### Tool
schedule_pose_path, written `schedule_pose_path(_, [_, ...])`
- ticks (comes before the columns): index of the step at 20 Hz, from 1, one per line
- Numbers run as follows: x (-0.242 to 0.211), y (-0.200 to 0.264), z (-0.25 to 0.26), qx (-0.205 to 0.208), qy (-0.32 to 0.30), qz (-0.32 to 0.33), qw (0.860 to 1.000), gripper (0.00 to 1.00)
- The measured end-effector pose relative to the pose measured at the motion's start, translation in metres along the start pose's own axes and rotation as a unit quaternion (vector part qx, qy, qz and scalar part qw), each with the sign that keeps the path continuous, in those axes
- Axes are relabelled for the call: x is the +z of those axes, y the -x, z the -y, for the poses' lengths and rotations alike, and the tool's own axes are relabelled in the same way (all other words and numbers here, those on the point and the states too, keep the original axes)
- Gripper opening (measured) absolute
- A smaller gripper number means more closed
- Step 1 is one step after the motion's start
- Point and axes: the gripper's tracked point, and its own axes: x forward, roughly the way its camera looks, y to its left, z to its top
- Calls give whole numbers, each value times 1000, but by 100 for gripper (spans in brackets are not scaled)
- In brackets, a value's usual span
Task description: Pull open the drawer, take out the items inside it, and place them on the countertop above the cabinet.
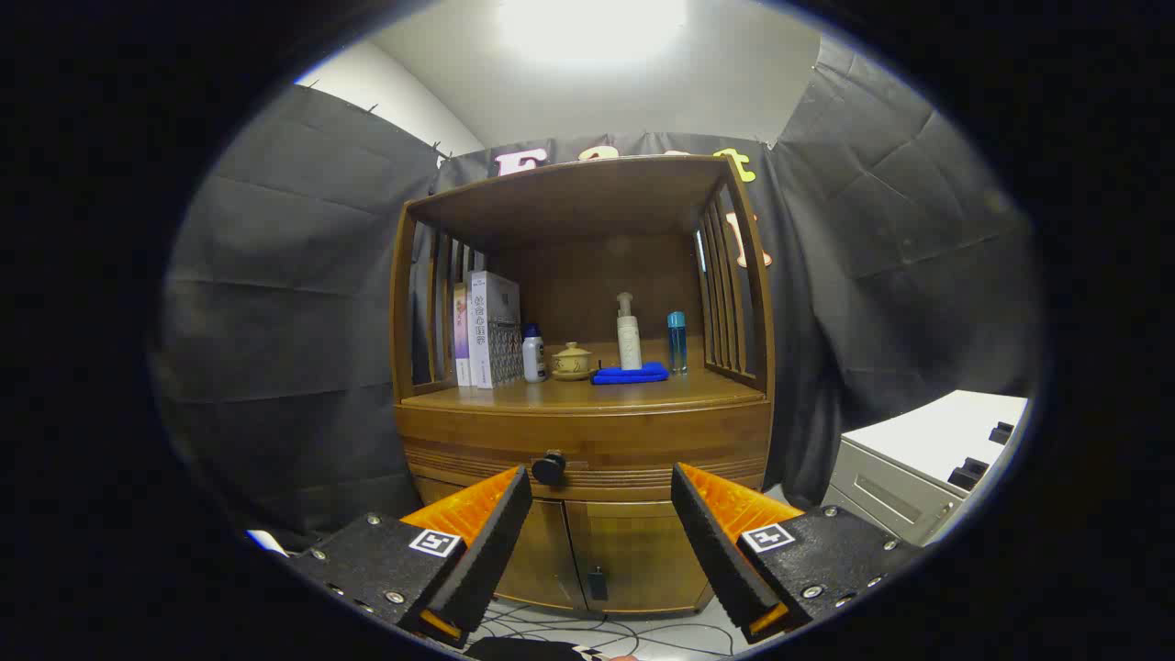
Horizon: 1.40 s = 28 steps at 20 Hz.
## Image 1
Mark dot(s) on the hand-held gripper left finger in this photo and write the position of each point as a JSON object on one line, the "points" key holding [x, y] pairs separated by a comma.
{"points": [[491, 551]]}

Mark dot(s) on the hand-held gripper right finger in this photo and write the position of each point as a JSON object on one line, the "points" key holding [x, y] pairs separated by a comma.
{"points": [[716, 551]]}

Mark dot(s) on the black drawer knob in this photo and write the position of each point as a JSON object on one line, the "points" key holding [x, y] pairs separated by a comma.
{"points": [[549, 466]]}

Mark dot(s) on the wooden drawer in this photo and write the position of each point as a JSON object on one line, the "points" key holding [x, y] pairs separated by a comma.
{"points": [[661, 441]]}

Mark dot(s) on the wooden cabinet door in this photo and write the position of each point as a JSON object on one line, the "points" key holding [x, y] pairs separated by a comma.
{"points": [[643, 551], [542, 560]]}

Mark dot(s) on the wooden countertop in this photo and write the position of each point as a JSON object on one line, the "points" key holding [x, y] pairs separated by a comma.
{"points": [[633, 395]]}

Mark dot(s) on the grey metal cabinet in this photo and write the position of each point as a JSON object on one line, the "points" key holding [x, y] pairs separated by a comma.
{"points": [[918, 450]]}

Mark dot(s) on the wooden cabinet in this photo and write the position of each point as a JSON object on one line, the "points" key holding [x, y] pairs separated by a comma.
{"points": [[569, 197]]}

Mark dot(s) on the folded blue cloth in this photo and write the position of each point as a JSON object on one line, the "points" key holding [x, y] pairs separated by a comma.
{"points": [[629, 374]]}

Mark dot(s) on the white bottle blue cap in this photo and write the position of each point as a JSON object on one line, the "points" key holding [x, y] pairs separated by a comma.
{"points": [[534, 356]]}

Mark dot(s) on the yellow lidded ceramic cup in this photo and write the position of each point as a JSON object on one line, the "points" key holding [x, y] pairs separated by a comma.
{"points": [[571, 361]]}

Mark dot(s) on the clear blue bottle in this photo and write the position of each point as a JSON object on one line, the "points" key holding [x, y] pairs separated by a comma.
{"points": [[677, 341]]}

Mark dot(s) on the thin purple book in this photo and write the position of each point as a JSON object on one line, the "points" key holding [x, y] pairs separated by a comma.
{"points": [[461, 330]]}

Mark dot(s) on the thick white book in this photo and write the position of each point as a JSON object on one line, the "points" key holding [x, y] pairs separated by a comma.
{"points": [[494, 326]]}

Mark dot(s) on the white paper sheet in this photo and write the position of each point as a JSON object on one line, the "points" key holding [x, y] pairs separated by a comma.
{"points": [[266, 542]]}

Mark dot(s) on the white pump bottle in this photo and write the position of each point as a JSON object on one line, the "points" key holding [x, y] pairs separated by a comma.
{"points": [[629, 338]]}

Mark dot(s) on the black block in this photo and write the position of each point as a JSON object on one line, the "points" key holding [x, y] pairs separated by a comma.
{"points": [[968, 473], [1001, 431]]}

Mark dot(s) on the black backdrop cloth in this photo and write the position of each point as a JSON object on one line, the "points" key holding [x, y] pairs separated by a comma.
{"points": [[294, 321]]}

